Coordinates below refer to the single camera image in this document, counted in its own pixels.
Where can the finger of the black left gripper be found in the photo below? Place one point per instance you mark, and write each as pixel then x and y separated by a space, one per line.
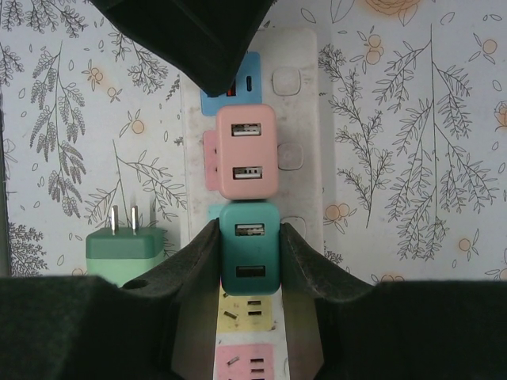
pixel 190 35

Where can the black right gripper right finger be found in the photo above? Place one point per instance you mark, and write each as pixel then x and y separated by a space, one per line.
pixel 416 328

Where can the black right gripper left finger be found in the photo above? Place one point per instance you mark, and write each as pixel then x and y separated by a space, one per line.
pixel 79 328

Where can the green usb charger plug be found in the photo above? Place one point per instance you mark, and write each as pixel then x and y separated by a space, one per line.
pixel 119 249

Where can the pink usb charger plug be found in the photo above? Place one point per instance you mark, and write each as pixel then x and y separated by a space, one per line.
pixel 247 150

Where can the long white power strip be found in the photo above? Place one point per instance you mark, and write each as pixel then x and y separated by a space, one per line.
pixel 305 118

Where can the teal usb charger plug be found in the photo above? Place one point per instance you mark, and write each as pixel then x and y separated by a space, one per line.
pixel 249 249

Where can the floral patterned table mat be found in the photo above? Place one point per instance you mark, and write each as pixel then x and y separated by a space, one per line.
pixel 396 158

